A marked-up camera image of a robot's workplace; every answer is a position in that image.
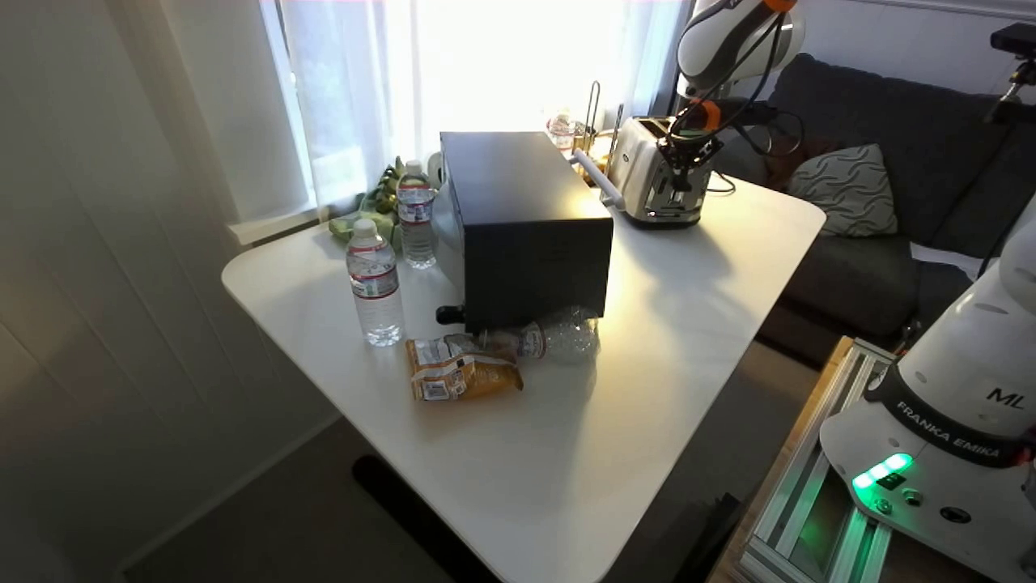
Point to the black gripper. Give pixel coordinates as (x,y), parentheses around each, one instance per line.
(690,142)

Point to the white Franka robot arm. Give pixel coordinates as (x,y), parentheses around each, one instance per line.
(973,367)

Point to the silver two-slot toaster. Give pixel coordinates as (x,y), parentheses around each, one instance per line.
(647,173)

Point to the silver metal tube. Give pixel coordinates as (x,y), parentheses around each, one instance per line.
(601,180)

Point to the grey patterned pillow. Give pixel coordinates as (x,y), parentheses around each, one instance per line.
(845,188)

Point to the black box appliance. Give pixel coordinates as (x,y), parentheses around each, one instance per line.
(529,262)

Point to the dark grey couch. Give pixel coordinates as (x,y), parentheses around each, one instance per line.
(863,293)

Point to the short clear water bottle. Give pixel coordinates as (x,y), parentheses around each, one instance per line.
(416,222)

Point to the packaged bread snack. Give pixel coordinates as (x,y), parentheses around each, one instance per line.
(473,377)

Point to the green leafy plant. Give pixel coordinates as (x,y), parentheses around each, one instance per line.
(374,198)

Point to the tall clear water bottle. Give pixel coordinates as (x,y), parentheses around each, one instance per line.
(374,286)

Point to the white sheer curtain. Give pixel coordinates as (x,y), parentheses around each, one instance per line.
(346,87)

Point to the aluminium frame stand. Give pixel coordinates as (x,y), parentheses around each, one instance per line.
(793,507)

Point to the black camera on tripod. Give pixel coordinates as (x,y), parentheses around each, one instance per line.
(1015,39)

